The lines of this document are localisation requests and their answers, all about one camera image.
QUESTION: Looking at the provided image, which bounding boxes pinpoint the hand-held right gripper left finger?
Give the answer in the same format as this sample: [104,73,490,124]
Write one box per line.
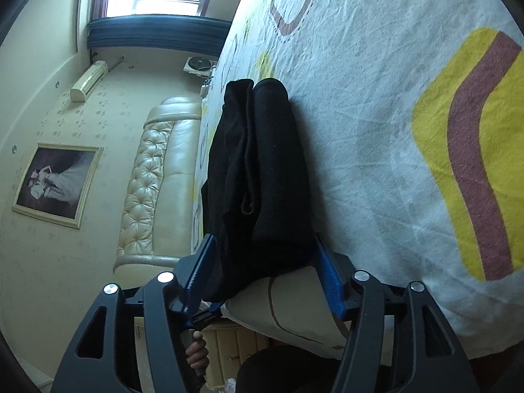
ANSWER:
[51,233,224,393]

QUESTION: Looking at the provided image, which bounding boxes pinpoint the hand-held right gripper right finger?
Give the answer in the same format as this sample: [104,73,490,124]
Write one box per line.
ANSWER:
[314,233,480,393]

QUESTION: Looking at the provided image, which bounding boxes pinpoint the black pants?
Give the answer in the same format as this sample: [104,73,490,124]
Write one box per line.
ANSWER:
[200,77,318,303]

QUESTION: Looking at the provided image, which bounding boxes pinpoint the person's left hand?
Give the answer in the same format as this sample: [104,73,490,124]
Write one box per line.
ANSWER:
[186,331,211,378]

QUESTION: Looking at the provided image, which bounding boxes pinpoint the cream nightstand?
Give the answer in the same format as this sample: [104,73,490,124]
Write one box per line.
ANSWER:
[204,318,271,390]

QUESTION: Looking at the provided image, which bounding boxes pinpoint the cream tufted leather headboard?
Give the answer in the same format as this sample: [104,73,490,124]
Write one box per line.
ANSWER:
[112,95,204,273]

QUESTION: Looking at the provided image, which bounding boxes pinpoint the person's leg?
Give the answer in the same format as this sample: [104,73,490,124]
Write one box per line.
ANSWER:
[235,344,348,393]

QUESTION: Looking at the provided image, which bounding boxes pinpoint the white printed bed sheet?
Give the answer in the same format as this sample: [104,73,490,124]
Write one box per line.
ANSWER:
[190,0,524,361]

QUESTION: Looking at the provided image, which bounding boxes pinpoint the small white fan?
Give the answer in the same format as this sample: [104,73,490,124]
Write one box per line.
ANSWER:
[183,55,217,78]

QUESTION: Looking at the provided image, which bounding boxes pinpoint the white air conditioner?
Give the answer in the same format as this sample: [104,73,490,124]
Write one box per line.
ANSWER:
[69,61,109,103]

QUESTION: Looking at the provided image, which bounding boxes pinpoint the dark blue curtain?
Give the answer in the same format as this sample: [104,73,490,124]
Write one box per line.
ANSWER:
[87,14,232,56]

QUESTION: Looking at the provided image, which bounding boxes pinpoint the framed wall photo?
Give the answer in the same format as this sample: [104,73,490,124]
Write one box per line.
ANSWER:
[12,142,104,230]

